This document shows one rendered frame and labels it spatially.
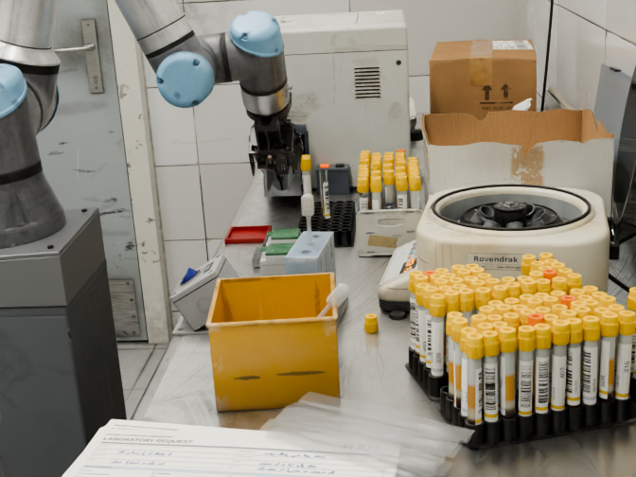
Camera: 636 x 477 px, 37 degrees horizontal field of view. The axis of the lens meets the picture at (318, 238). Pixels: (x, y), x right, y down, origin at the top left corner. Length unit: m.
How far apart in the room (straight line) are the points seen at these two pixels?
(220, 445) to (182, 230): 2.37
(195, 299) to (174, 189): 2.06
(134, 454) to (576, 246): 0.55
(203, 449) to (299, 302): 0.25
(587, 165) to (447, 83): 0.69
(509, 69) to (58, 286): 1.15
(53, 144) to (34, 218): 1.86
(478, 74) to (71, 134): 1.54
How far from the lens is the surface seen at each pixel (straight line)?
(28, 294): 1.37
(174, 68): 1.31
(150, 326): 3.36
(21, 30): 1.49
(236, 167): 3.17
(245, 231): 1.58
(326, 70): 1.75
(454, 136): 1.72
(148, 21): 1.32
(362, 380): 1.06
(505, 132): 1.72
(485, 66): 2.12
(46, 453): 1.48
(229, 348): 0.99
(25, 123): 1.39
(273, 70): 1.46
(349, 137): 1.77
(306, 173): 1.58
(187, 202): 3.24
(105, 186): 3.23
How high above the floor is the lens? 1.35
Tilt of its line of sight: 18 degrees down
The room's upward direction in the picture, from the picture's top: 3 degrees counter-clockwise
